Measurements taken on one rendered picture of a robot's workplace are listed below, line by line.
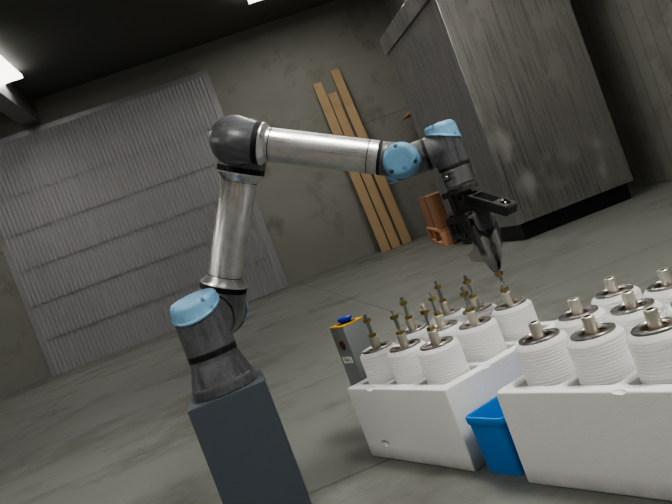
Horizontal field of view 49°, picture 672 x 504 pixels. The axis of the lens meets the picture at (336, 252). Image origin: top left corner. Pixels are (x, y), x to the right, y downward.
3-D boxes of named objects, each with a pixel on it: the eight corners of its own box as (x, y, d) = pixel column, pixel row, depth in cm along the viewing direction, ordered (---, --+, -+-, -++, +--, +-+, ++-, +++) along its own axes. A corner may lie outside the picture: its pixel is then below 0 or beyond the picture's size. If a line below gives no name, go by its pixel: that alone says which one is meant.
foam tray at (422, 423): (475, 472, 150) (444, 389, 149) (371, 456, 183) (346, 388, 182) (594, 391, 170) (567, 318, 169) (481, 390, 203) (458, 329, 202)
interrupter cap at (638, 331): (666, 336, 108) (664, 332, 108) (621, 340, 114) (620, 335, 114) (692, 317, 112) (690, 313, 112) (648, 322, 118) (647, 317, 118)
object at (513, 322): (523, 374, 179) (497, 304, 178) (561, 366, 174) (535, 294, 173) (512, 389, 171) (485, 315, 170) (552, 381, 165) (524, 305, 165)
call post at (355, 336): (384, 439, 192) (342, 327, 191) (369, 437, 198) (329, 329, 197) (404, 427, 196) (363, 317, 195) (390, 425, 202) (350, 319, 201)
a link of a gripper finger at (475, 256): (480, 275, 174) (468, 238, 174) (500, 270, 170) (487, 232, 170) (472, 278, 172) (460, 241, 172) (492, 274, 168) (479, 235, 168)
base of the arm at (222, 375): (193, 407, 163) (177, 365, 162) (196, 395, 178) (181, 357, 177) (258, 381, 165) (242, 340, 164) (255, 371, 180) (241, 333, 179)
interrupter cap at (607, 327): (599, 341, 118) (597, 337, 118) (562, 344, 124) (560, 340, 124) (625, 324, 122) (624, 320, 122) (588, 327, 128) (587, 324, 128)
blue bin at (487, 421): (522, 479, 139) (500, 419, 138) (482, 473, 148) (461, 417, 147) (615, 410, 155) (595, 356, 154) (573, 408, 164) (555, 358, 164)
